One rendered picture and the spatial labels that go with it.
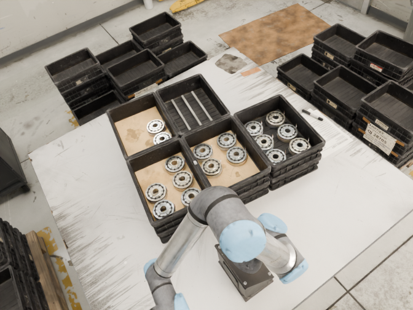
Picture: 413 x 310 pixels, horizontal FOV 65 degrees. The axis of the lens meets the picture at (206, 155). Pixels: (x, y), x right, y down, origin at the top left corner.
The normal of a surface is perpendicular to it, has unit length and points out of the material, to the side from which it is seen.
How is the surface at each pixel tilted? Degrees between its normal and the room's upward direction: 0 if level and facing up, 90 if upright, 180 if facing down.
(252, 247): 77
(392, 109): 0
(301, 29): 0
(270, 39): 4
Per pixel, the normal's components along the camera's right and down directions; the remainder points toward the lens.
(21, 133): -0.11, -0.59
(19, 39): 0.56, 0.63
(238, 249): 0.37, 0.56
